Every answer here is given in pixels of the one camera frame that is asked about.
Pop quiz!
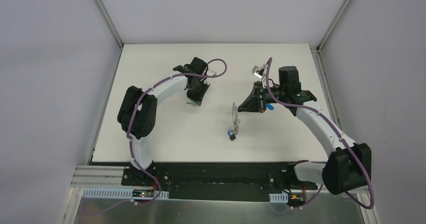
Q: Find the keyring with keys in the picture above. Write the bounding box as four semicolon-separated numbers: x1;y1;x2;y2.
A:
228;102;240;141

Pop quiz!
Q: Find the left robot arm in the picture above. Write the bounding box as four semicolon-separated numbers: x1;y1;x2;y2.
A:
117;57;210;186

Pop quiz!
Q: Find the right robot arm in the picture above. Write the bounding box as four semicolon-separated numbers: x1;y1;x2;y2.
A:
237;64;374;195

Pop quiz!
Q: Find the blue tagged key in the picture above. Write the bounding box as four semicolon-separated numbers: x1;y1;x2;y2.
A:
266;103;274;110

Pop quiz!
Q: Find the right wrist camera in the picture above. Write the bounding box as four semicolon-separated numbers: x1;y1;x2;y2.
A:
252;64;268;79

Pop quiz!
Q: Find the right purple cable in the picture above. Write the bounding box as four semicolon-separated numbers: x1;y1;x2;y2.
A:
264;57;376;211

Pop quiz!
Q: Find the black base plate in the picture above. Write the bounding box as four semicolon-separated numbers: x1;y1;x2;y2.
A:
121;162;317;202

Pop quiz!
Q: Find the aluminium frame rail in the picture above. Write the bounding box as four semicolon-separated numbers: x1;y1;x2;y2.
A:
71;165;125;187

